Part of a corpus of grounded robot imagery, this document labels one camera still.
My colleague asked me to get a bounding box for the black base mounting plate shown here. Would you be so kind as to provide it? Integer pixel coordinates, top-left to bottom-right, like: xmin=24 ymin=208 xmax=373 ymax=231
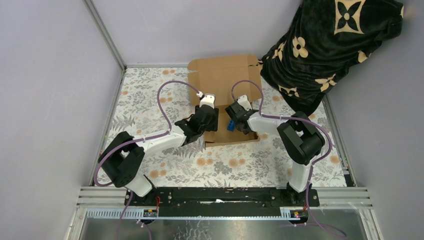
xmin=124 ymin=186 xmax=320 ymax=218

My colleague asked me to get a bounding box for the small blue block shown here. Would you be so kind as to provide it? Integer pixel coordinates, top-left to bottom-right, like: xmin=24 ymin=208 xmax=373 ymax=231
xmin=226 ymin=119 xmax=236 ymax=132

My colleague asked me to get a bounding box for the black floral blanket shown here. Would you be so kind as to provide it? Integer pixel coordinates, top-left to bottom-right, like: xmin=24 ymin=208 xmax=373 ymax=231
xmin=260 ymin=0 xmax=404 ymax=115

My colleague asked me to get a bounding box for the purple cable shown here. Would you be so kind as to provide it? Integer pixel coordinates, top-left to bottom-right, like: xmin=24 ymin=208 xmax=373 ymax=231
xmin=93 ymin=80 xmax=204 ymax=240
xmin=230 ymin=79 xmax=347 ymax=239

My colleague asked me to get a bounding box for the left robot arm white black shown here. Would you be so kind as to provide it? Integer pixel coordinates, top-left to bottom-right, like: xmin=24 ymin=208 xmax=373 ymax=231
xmin=97 ymin=105 xmax=219 ymax=206

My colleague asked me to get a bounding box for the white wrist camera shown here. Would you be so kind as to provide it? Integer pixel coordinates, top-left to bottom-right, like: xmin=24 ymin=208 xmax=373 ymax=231
xmin=196 ymin=91 xmax=215 ymax=109
xmin=235 ymin=95 xmax=253 ymax=111

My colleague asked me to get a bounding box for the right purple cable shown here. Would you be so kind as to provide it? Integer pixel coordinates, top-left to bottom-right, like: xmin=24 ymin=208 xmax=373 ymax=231
xmin=230 ymin=79 xmax=347 ymax=239

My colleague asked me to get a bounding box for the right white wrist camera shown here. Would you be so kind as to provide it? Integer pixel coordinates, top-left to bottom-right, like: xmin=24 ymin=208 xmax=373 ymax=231
xmin=235 ymin=95 xmax=253 ymax=111

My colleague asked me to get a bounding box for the floral patterned table mat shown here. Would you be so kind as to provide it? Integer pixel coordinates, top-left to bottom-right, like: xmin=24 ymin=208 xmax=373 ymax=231
xmin=94 ymin=66 xmax=348 ymax=188

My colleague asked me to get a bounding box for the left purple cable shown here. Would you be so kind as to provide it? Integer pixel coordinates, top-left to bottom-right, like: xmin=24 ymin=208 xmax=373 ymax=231
xmin=93 ymin=80 xmax=204 ymax=240

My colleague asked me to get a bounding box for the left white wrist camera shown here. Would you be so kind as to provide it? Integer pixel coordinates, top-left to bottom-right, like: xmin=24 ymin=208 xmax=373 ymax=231
xmin=196 ymin=91 xmax=215 ymax=109

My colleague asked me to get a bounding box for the aluminium frame rail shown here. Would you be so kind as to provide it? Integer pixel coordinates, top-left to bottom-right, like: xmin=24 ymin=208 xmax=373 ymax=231
xmin=76 ymin=186 xmax=373 ymax=210

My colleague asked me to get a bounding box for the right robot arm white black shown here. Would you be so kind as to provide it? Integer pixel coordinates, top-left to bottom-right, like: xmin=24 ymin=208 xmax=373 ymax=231
xmin=225 ymin=102 xmax=326 ymax=206

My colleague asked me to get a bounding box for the brown cardboard box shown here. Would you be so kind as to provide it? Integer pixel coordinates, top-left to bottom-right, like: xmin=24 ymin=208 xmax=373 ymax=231
xmin=187 ymin=54 xmax=262 ymax=148

